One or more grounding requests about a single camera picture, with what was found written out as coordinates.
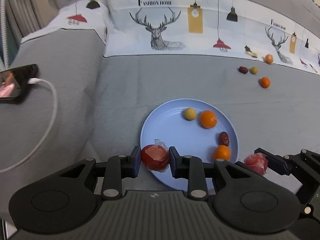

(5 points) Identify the plastic-wrapped red fruit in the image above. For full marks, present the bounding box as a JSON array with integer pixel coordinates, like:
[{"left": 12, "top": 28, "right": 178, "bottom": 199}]
[
  {"left": 244, "top": 152, "right": 269, "bottom": 176},
  {"left": 140, "top": 139, "right": 171, "bottom": 173}
]

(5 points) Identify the blue plate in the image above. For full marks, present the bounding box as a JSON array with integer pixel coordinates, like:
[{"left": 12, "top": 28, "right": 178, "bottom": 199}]
[{"left": 140, "top": 98, "right": 239, "bottom": 190}]

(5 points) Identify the black smartphone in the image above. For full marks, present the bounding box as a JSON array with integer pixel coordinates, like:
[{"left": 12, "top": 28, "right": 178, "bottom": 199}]
[{"left": 0, "top": 64, "right": 39, "bottom": 103}]

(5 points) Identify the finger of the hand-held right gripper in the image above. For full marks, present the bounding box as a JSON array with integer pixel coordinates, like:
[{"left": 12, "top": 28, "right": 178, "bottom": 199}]
[
  {"left": 235, "top": 161, "right": 250, "bottom": 172},
  {"left": 254, "top": 147, "right": 320, "bottom": 180}
]

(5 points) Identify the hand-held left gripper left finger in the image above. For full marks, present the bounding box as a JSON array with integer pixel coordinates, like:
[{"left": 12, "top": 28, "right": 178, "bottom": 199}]
[{"left": 57, "top": 145, "right": 141, "bottom": 201}]

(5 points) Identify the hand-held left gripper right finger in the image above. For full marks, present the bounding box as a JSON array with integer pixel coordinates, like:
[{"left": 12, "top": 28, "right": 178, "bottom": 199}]
[{"left": 169, "top": 146, "right": 265, "bottom": 201}]

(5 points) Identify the white charging cable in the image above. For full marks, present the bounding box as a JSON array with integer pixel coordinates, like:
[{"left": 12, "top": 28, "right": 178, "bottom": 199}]
[{"left": 0, "top": 78, "right": 58, "bottom": 173}]

